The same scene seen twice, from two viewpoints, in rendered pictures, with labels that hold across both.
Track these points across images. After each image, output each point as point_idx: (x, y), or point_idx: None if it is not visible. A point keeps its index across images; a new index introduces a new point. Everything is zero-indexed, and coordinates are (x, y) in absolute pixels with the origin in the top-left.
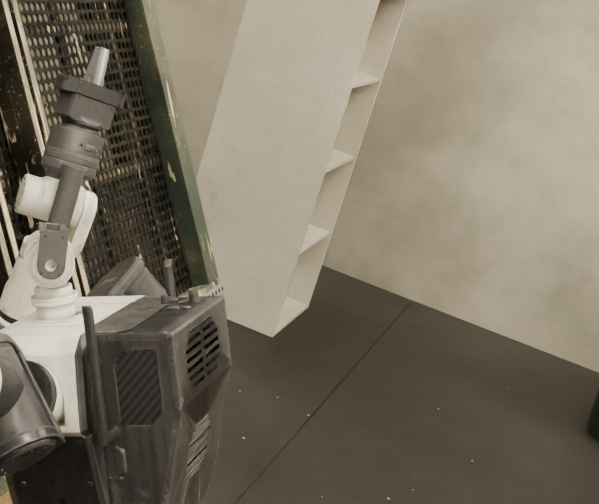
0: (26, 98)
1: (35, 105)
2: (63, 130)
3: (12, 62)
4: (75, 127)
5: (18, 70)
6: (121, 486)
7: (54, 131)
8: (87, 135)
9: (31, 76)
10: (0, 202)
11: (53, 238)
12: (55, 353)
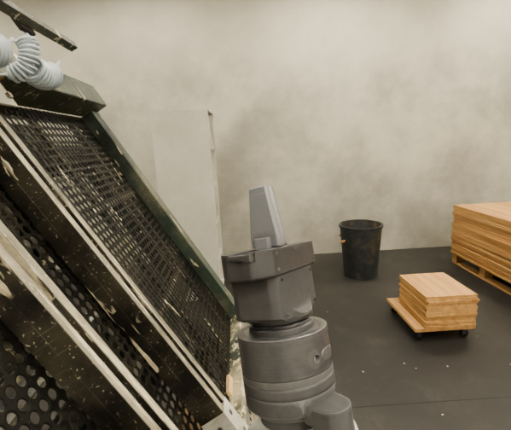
0: (110, 273)
1: (119, 274)
2: (280, 348)
3: (84, 248)
4: (291, 330)
5: (93, 252)
6: None
7: (260, 355)
8: (318, 334)
9: (105, 252)
10: (138, 392)
11: None
12: None
